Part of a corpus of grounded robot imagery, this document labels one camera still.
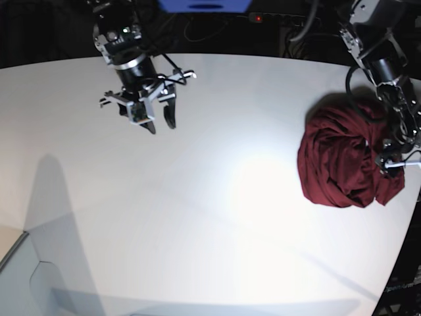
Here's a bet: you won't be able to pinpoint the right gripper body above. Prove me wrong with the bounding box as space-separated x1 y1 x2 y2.
99 70 197 114

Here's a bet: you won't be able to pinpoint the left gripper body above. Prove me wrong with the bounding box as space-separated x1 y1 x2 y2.
375 77 420 174

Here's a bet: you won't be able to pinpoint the maroon t-shirt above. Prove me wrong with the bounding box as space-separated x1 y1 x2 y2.
297 101 405 208

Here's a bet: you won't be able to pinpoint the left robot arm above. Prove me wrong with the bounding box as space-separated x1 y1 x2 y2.
339 1 420 177

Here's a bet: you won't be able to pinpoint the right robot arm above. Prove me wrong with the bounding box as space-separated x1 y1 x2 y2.
87 1 197 134

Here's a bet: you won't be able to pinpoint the blue box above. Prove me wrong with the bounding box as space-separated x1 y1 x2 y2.
158 0 251 13

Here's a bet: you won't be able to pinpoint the black power strip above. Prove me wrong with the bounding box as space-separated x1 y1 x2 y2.
248 12 307 27

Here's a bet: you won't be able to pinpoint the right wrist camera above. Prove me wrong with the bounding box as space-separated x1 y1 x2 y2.
126 99 155 125

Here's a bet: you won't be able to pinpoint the black cables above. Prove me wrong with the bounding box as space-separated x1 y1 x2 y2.
157 13 231 43

